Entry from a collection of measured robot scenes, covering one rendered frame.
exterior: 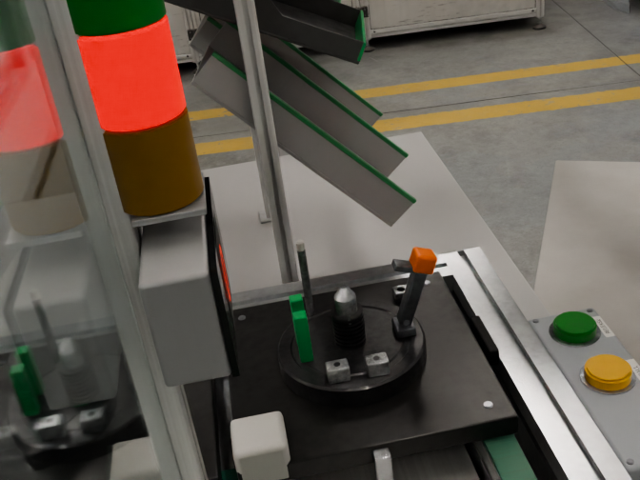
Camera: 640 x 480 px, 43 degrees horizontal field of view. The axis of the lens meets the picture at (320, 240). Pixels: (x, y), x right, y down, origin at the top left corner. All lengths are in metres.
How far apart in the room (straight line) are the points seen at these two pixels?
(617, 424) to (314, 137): 0.43
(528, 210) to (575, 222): 1.81
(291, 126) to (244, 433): 0.36
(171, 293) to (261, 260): 0.75
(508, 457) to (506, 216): 2.31
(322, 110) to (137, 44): 0.63
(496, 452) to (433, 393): 0.07
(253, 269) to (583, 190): 0.51
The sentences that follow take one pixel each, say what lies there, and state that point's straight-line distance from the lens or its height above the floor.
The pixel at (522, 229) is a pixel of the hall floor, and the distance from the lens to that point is 2.92.
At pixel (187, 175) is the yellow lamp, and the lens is 0.45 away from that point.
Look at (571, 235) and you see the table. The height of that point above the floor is 0.86.
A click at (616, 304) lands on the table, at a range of 1.06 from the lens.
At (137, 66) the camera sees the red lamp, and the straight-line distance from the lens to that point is 0.43.
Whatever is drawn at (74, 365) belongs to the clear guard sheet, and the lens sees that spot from 0.34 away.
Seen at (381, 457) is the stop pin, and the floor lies 0.97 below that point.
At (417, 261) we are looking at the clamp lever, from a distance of 0.74.
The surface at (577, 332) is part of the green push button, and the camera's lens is 0.82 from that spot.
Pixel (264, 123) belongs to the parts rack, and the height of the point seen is 1.14.
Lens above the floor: 1.46
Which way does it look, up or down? 30 degrees down
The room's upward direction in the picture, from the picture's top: 8 degrees counter-clockwise
